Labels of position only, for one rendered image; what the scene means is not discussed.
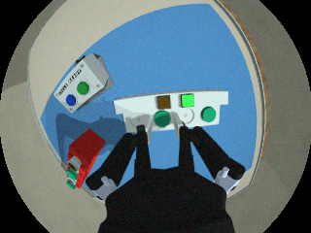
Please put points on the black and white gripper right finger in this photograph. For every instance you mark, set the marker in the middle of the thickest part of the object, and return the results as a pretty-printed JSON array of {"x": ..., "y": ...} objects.
[{"x": 225, "y": 171}]

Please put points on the blue flat mat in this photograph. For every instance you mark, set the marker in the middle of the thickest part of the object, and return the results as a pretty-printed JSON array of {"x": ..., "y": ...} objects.
[{"x": 183, "y": 47}]

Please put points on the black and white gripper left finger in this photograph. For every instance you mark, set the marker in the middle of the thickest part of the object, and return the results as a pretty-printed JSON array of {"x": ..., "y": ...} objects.
[{"x": 107, "y": 178}]

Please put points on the green round cap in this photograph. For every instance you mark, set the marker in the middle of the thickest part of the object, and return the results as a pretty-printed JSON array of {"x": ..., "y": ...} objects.
[
  {"x": 71, "y": 185},
  {"x": 208, "y": 114},
  {"x": 71, "y": 174},
  {"x": 162, "y": 118}
]

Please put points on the red tube rack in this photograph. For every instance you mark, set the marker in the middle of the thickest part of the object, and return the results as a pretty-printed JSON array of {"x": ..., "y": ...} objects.
[{"x": 86, "y": 148}]

